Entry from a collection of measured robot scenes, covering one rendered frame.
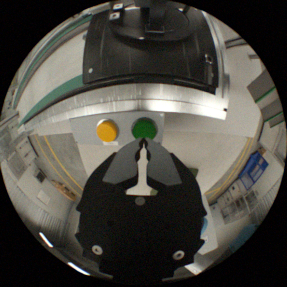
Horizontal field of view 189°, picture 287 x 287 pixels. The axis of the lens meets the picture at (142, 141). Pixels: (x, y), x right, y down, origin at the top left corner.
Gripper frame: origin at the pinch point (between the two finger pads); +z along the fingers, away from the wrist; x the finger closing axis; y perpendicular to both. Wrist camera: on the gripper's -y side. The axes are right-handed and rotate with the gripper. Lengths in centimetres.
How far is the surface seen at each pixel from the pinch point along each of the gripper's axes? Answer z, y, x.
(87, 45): 2.4, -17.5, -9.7
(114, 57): 2.4, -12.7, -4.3
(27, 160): 33, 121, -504
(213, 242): -100, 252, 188
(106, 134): 2.2, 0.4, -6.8
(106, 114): 3.4, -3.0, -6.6
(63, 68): 7.8, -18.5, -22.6
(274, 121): -4, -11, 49
